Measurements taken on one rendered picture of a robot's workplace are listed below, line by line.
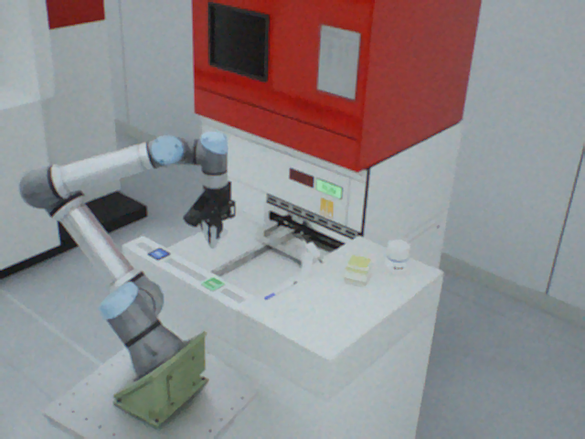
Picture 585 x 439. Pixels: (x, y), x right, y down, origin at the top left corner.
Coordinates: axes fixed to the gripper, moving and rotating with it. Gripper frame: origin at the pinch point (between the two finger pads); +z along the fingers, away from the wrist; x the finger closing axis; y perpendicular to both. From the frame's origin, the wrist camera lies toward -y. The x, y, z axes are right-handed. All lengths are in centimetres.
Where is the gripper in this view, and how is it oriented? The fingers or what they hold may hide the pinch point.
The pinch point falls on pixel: (210, 245)
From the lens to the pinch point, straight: 211.8
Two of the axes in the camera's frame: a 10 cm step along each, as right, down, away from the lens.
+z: -0.4, 8.8, 4.8
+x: -7.6, -3.4, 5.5
